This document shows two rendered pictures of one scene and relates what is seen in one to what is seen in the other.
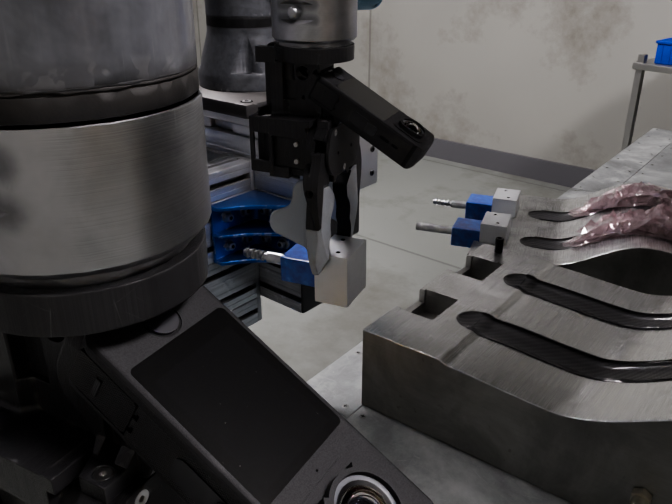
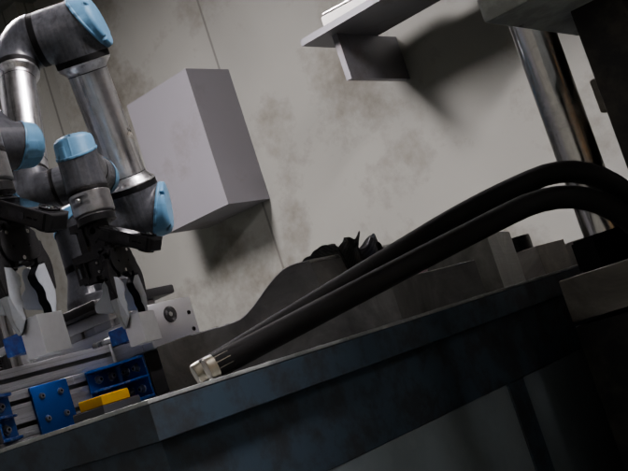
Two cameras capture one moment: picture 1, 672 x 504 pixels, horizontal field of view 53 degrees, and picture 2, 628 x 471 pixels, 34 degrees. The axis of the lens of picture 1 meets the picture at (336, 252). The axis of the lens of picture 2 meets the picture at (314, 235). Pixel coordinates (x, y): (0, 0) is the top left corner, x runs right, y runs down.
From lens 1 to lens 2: 134 cm
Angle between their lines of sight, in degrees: 31
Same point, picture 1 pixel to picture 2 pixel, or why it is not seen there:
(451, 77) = not seen: hidden behind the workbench
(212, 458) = (15, 204)
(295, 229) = (107, 306)
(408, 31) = not seen: hidden behind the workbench
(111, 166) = not seen: outside the picture
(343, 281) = (140, 326)
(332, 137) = (111, 251)
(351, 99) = (115, 230)
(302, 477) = (35, 206)
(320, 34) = (92, 206)
